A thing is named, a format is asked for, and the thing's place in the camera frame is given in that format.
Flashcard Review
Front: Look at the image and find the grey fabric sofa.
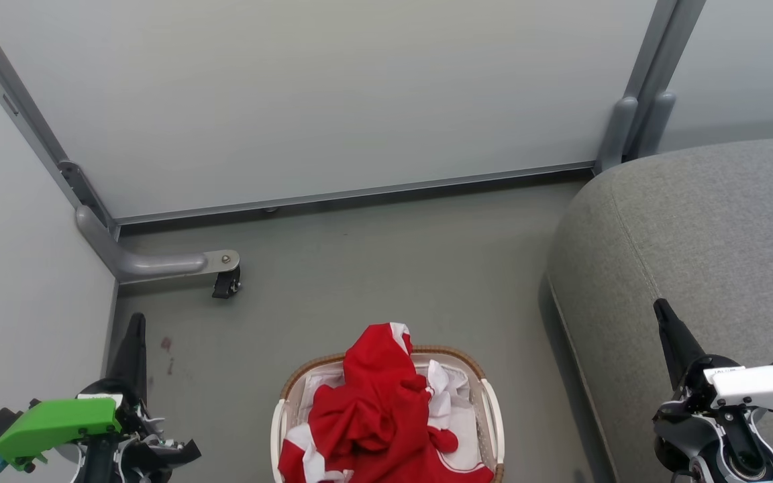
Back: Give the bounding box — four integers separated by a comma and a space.
546, 134, 773, 483

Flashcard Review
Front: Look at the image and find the black caster wheel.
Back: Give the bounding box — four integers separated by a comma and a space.
212, 266, 242, 299

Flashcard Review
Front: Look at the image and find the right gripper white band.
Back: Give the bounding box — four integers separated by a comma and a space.
654, 299, 773, 430

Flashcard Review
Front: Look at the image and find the grey metal corner post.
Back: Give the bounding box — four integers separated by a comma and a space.
0, 13, 119, 239

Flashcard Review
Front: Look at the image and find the grey metal double post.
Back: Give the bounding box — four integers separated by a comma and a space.
621, 0, 707, 162

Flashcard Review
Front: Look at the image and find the grey rounded post foot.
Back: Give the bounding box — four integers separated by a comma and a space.
638, 91, 677, 158
596, 96, 639, 174

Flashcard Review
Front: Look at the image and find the grey metal partition foot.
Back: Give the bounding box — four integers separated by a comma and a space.
76, 205, 241, 284

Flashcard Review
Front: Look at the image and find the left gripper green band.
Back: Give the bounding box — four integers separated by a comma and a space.
0, 313, 203, 483

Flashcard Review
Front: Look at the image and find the white wicker laundry basket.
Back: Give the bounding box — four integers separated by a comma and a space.
270, 345, 505, 483

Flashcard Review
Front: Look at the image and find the red and white garment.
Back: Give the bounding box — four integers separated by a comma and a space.
278, 322, 495, 483

